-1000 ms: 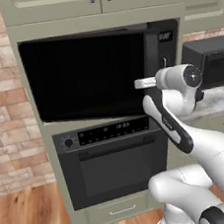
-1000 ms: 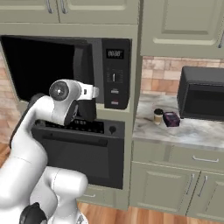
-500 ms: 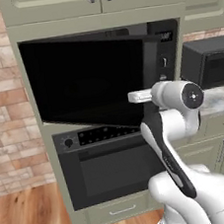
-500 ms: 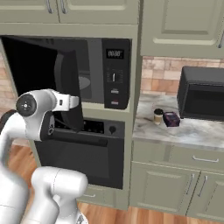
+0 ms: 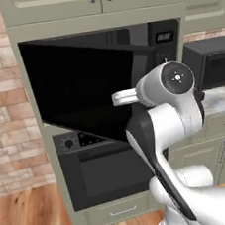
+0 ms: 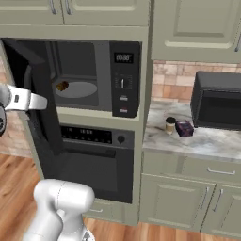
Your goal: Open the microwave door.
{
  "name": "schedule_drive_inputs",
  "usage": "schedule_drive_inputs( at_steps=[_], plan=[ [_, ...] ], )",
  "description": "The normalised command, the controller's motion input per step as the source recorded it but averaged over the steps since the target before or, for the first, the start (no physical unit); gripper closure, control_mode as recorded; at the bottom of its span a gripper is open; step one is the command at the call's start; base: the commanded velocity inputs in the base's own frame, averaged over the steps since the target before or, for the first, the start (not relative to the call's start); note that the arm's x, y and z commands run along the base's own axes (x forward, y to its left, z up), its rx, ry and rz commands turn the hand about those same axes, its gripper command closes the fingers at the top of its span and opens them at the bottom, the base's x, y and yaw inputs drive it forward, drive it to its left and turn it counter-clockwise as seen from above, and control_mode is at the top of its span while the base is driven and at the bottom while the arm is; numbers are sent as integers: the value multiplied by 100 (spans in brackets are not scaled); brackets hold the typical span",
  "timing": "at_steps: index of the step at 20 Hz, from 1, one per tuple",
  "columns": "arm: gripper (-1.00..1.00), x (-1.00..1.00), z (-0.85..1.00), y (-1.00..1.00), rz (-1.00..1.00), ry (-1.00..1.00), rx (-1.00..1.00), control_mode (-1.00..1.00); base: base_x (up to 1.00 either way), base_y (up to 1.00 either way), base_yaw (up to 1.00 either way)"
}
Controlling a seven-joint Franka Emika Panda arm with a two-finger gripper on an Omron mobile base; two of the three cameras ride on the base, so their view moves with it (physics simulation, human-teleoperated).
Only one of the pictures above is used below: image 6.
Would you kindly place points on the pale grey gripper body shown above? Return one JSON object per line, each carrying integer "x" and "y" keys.
{"x": 35, "y": 102}

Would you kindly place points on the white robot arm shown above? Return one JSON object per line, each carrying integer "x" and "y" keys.
{"x": 59, "y": 200}

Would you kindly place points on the black microwave door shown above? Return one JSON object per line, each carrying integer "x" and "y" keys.
{"x": 47, "y": 125}

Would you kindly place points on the sage upper cupboard door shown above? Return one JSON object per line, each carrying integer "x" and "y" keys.
{"x": 106, "y": 12}
{"x": 28, "y": 12}
{"x": 194, "y": 28}

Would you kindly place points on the sage cupboard door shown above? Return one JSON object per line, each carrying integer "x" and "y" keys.
{"x": 28, "y": 12}
{"x": 224, "y": 216}
{"x": 106, "y": 12}
{"x": 172, "y": 202}
{"x": 194, "y": 28}

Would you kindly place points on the black microwave oven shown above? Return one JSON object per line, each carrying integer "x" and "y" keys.
{"x": 125, "y": 84}

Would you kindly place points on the black oven door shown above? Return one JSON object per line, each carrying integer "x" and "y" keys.
{"x": 94, "y": 175}

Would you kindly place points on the sage lower cupboard door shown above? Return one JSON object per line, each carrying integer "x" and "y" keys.
{"x": 224, "y": 216}
{"x": 172, "y": 202}

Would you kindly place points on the brown food piece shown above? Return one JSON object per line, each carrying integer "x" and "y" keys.
{"x": 62, "y": 86}

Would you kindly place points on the black built-in oven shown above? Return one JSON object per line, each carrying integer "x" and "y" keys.
{"x": 94, "y": 169}

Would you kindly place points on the black oven knob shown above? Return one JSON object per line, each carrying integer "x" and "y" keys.
{"x": 120, "y": 139}

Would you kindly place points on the sage drawer front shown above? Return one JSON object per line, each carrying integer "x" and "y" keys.
{"x": 105, "y": 209}
{"x": 216, "y": 171}

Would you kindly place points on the beige cup with black lid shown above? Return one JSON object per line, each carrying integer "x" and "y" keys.
{"x": 170, "y": 126}

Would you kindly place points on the purple box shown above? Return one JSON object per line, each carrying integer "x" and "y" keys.
{"x": 184, "y": 128}

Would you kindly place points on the black toaster oven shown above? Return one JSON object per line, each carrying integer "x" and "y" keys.
{"x": 216, "y": 100}

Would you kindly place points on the sage tall cabinet frame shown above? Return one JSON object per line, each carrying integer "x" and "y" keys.
{"x": 142, "y": 150}

